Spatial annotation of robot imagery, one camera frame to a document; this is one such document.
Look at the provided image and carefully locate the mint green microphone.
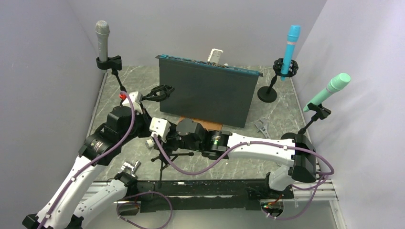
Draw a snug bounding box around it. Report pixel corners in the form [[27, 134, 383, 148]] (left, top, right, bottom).
[[303, 73, 351, 112]]

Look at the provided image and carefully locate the white object behind panel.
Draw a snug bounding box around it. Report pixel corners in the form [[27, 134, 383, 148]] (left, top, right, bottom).
[[207, 48, 223, 63]]

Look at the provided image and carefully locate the black tripod shock-mount stand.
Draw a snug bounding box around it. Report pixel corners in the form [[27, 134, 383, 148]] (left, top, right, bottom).
[[142, 85, 194, 188]]

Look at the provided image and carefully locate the black clip stand right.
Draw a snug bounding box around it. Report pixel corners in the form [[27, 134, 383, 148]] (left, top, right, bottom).
[[281, 103, 331, 139]]

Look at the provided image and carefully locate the blue microphone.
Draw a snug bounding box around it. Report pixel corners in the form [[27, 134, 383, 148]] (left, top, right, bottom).
[[280, 25, 301, 74]]

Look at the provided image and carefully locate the chrome metal faucet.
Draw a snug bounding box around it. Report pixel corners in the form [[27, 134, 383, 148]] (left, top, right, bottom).
[[120, 160, 141, 178]]

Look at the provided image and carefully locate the white plastic faucet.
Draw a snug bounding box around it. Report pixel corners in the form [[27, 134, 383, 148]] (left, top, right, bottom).
[[145, 139, 155, 148]]

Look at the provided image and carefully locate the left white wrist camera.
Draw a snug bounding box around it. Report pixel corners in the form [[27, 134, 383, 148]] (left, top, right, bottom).
[[119, 91, 144, 114]]

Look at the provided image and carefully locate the dark grey upright panel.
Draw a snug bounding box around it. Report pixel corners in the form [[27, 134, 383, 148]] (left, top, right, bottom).
[[156, 54, 263, 128]]

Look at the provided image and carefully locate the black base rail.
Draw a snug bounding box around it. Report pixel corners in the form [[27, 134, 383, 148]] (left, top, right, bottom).
[[136, 178, 279, 213]]

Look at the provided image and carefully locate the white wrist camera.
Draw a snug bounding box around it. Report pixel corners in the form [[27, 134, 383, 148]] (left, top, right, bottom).
[[149, 117, 171, 143], [119, 91, 144, 114]]

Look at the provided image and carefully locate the grey microphone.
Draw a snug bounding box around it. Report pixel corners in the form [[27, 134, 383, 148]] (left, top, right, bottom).
[[95, 21, 110, 62]]

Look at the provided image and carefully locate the black round-base clip stand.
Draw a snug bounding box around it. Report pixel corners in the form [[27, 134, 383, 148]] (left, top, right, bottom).
[[96, 55, 126, 92]]

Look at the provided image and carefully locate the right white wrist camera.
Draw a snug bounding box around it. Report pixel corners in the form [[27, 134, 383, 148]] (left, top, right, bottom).
[[149, 117, 171, 143]]

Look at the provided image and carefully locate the wooden board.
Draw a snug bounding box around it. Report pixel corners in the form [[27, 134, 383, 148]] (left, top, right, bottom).
[[176, 116, 223, 133]]

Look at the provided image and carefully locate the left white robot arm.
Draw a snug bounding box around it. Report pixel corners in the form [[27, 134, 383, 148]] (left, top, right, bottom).
[[22, 103, 151, 229]]

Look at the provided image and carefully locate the adjustable wrench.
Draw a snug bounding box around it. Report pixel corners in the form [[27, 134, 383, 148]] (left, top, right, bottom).
[[255, 119, 270, 139]]

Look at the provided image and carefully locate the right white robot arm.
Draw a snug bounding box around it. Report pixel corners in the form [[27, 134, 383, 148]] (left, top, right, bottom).
[[160, 119, 317, 198]]

